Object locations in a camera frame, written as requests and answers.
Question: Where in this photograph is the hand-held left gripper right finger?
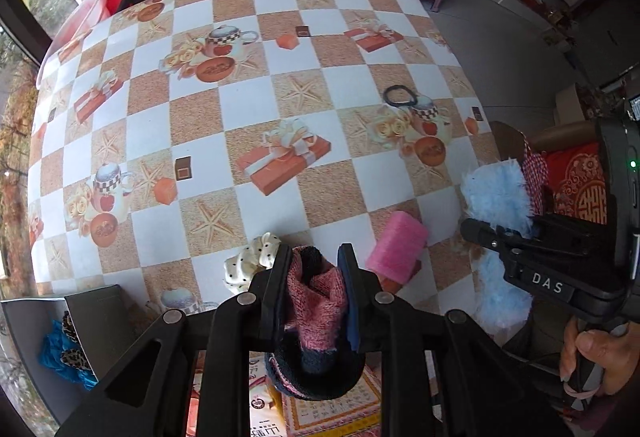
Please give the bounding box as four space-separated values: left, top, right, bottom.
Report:
336 243 573 437

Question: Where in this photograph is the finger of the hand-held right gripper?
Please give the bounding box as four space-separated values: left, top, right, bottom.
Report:
459 215 556 254

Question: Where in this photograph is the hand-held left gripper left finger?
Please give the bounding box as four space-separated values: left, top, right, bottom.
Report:
55 243 293 437

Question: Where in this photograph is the pink and black sock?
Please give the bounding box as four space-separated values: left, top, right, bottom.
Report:
264 244 365 402

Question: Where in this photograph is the light blue fluffy cloth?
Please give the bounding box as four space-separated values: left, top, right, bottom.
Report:
459 157 535 336

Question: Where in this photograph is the grey storage box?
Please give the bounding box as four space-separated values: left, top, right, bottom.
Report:
0 284 151 399

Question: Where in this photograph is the leopard print scrunchie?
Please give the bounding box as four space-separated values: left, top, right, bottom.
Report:
59 311 94 373

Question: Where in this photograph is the blue scrunchie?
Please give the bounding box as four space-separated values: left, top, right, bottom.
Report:
39 320 69 371

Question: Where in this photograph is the person's right hand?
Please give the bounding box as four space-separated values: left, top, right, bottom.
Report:
559 319 640 401

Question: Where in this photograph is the white polka dot scrunchie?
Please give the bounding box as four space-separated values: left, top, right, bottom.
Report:
223 232 282 296

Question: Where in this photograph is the red patterned cushion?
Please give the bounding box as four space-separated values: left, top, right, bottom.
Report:
542 142 609 226

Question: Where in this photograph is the red checked cloth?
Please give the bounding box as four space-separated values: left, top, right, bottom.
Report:
520 140 552 216

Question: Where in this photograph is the checkered printed tablecloth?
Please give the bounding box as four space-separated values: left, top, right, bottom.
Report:
27 0 506 354

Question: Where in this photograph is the black hair tie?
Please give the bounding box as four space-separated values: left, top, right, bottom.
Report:
383 84 419 108

